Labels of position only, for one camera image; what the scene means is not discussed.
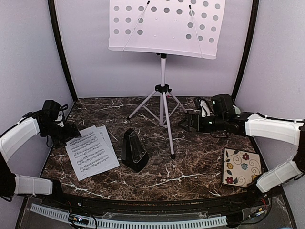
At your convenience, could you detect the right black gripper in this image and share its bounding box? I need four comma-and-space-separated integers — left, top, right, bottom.
178, 114, 227, 133

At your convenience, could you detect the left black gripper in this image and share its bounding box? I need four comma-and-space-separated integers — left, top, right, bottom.
42, 122, 82, 149

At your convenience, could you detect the white music stand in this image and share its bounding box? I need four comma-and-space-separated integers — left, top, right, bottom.
107, 0, 227, 160

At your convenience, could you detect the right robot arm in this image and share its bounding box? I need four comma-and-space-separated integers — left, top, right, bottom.
178, 94, 305, 207

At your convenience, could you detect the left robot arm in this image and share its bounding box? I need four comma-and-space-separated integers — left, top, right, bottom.
0, 100, 81, 208

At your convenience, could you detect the pale green bowl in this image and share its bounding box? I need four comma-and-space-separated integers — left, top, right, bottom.
233, 105, 241, 115

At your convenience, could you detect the front sheet music page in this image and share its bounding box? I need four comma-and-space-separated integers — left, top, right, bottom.
66, 126, 120, 181

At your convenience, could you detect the sheet music page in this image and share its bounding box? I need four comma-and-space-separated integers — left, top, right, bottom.
66, 126, 120, 181
97, 125, 115, 153

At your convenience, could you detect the back sheet music page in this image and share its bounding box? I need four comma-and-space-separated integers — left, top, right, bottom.
97, 125, 115, 153

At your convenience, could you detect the floral square coaster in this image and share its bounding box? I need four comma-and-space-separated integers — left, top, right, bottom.
222, 148, 262, 188

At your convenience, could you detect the black metronome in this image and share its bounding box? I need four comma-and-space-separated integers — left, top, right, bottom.
121, 128, 149, 172

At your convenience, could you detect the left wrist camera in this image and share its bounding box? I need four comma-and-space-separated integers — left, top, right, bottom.
54, 104, 69, 127

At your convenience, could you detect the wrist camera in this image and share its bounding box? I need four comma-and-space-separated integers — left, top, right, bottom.
194, 97, 213, 118
54, 104, 69, 127

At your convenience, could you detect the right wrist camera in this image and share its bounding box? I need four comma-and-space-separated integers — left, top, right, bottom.
194, 97, 213, 118

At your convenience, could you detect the grey cable duct strip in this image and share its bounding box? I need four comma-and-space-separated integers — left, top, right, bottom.
30, 204, 227, 229

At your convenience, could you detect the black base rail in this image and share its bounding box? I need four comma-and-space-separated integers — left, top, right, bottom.
23, 185, 284, 217

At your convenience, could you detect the right black corner post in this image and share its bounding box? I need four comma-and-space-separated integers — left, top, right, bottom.
231, 0, 260, 102

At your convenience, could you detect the black corner post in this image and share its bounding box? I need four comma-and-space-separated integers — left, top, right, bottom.
47, 0, 78, 102
231, 0, 260, 102

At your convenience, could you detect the left black corner post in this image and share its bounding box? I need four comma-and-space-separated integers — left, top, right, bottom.
47, 0, 78, 102

